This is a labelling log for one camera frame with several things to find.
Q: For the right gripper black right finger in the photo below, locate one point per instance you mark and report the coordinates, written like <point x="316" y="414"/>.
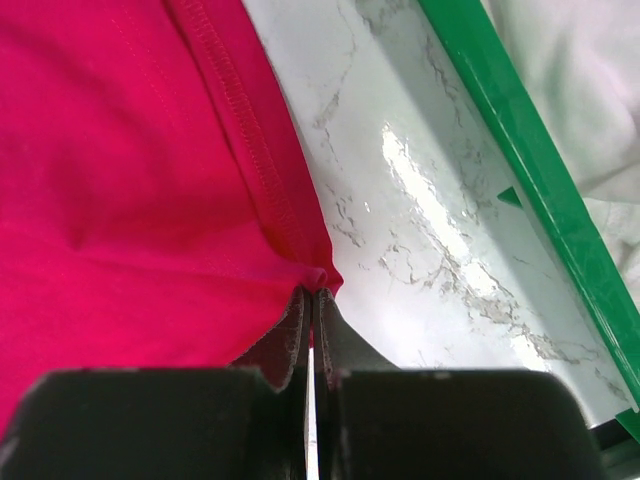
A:
<point x="338" y="350"/>

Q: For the green plastic bin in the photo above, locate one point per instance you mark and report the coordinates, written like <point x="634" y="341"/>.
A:
<point x="542" y="183"/>

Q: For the red t-shirt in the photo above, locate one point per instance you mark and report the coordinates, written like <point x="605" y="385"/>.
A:
<point x="156" y="206"/>

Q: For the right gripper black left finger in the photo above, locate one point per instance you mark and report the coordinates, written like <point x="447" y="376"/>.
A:
<point x="269" y="401"/>

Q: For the white crumpled t-shirt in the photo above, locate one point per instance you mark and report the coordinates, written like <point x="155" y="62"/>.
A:
<point x="579" y="62"/>

